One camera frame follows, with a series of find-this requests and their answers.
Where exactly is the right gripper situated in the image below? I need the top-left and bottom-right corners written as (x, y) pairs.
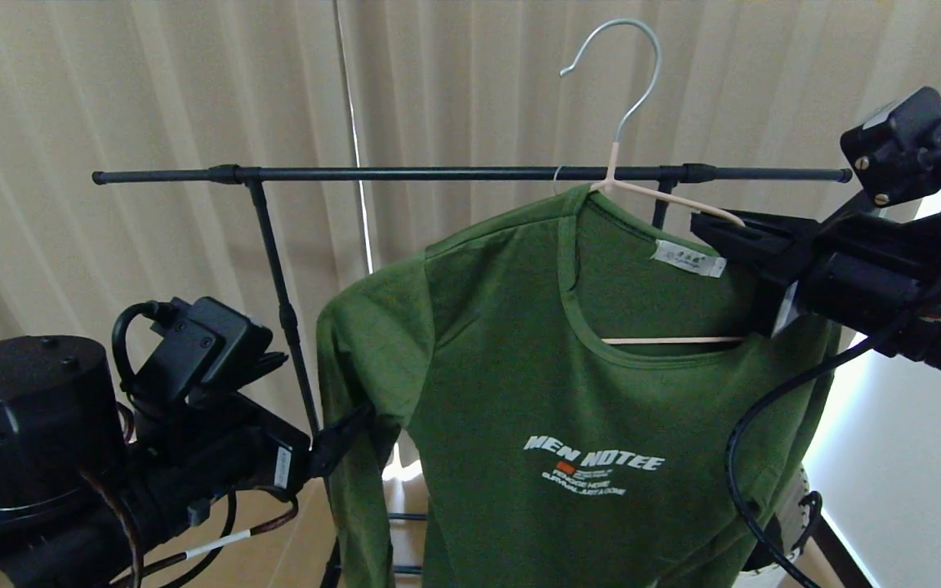
top-left (752, 219), bottom-right (941, 341)

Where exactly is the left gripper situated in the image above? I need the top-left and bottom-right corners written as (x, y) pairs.
top-left (132, 351), bottom-right (375, 546)

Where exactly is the green printed shirt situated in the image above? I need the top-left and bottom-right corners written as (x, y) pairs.
top-left (315, 184), bottom-right (843, 588)

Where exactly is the white laundry basket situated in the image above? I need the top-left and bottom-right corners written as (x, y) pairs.
top-left (740, 464), bottom-right (824, 588)

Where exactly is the black clothes rack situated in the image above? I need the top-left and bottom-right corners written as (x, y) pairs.
top-left (91, 163), bottom-right (854, 588)

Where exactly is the beige curtain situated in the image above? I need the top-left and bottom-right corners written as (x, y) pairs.
top-left (0, 0), bottom-right (941, 484)

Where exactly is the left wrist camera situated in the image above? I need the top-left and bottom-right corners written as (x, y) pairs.
top-left (132, 296), bottom-right (275, 425)

